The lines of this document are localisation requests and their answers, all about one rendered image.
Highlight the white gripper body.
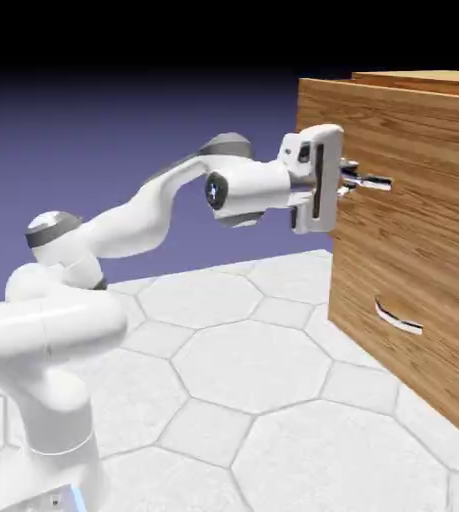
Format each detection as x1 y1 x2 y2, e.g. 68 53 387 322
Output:
291 123 345 236

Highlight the curved silver drawer handle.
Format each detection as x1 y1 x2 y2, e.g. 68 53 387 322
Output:
374 295 425 336
341 166 394 193

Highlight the light wood drawer front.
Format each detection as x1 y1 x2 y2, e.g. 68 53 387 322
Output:
327 229 459 450
295 76 459 312

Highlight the light wood cabinet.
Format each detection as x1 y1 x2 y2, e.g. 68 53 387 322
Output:
295 70 459 450

